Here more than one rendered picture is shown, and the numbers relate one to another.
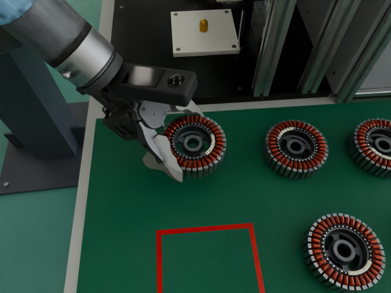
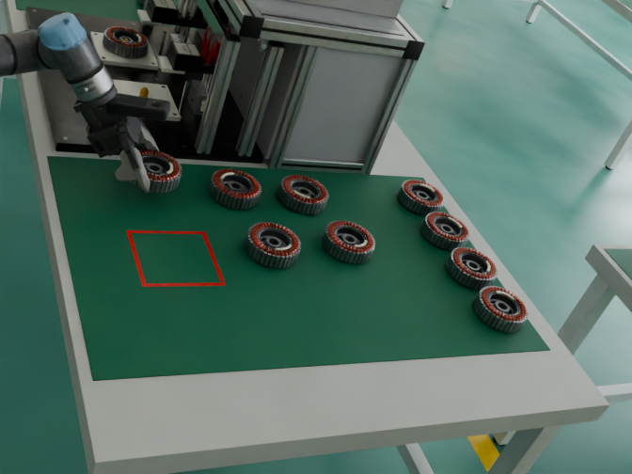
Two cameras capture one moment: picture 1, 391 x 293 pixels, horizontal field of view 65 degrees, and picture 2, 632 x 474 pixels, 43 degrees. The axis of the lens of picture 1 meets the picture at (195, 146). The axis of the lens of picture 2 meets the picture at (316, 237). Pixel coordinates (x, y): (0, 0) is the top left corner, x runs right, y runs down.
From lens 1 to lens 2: 1.24 m
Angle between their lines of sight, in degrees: 31
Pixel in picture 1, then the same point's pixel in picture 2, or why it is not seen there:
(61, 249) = not seen: outside the picture
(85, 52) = (102, 75)
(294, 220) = (237, 232)
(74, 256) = (58, 240)
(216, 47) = not seen: hidden behind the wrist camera
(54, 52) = (85, 71)
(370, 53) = (288, 120)
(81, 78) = (94, 92)
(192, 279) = (162, 257)
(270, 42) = (213, 101)
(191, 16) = (128, 86)
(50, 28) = (87, 57)
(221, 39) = not seen: hidden behind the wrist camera
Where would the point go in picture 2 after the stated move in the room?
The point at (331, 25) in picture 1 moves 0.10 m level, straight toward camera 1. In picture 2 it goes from (258, 94) to (246, 113)
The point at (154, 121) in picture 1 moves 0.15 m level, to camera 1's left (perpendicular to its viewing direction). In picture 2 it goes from (134, 135) to (53, 127)
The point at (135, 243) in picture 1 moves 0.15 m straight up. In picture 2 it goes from (110, 236) to (123, 171)
